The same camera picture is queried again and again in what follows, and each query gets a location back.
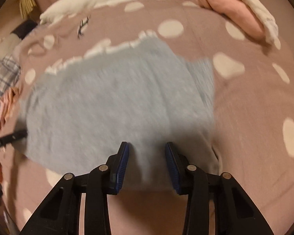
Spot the grey sweatshirt with white trim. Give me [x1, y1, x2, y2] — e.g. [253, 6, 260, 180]
[15, 37, 220, 190]

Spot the plaid blue white pillow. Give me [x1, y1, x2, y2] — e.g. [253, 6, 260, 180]
[0, 55, 21, 98]

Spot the mauve polka dot duvet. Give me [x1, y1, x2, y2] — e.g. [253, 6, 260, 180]
[0, 0, 294, 234]

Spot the pink and cream pillow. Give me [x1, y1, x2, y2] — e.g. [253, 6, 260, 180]
[195, 0, 279, 45]

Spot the straw tassel wall hanging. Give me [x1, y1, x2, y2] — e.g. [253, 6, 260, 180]
[19, 0, 36, 19]

